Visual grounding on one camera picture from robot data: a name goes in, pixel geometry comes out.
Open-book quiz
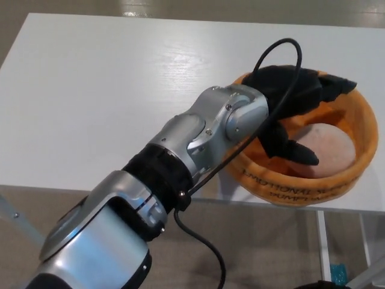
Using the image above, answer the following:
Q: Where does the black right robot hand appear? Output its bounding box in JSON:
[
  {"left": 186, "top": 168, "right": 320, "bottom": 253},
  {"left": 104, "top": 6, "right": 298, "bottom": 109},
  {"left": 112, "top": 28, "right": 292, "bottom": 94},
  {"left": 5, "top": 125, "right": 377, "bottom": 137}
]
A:
[{"left": 300, "top": 279, "right": 340, "bottom": 289}]

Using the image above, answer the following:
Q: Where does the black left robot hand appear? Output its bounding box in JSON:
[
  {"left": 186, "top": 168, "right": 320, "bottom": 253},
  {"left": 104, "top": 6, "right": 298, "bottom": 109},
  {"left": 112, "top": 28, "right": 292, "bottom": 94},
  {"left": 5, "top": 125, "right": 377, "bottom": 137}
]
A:
[{"left": 242, "top": 63, "right": 359, "bottom": 166}]

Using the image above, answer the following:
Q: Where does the pink round plush toy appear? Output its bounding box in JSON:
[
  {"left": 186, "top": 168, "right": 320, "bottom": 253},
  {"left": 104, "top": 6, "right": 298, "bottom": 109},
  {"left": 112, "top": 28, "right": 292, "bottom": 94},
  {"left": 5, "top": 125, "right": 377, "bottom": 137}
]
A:
[{"left": 290, "top": 122, "right": 356, "bottom": 178}]

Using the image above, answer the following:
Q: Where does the orange plush round plate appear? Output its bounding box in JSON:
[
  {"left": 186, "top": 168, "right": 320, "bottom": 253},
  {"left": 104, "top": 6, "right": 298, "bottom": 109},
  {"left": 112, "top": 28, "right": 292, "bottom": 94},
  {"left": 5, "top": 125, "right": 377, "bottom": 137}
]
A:
[{"left": 224, "top": 70, "right": 379, "bottom": 208}]

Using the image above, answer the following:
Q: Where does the teal textured pad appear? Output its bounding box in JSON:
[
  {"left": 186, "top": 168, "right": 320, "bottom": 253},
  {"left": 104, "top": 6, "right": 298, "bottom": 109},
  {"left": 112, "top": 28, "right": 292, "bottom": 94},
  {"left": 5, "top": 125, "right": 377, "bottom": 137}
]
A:
[{"left": 330, "top": 262, "right": 347, "bottom": 281}]

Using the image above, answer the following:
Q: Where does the white table leg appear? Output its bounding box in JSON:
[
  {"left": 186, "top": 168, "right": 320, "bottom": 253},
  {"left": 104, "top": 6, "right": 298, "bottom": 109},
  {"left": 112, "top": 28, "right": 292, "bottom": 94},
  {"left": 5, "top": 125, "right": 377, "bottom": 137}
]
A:
[
  {"left": 359, "top": 212, "right": 377, "bottom": 266},
  {"left": 315, "top": 210, "right": 330, "bottom": 289}
]

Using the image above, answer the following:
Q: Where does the grey metal stand leg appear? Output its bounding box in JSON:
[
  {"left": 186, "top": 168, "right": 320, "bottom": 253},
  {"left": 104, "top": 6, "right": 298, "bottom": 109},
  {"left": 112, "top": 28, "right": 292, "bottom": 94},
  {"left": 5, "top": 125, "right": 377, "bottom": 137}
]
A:
[
  {"left": 0, "top": 194, "right": 46, "bottom": 245},
  {"left": 345, "top": 264, "right": 385, "bottom": 289}
]

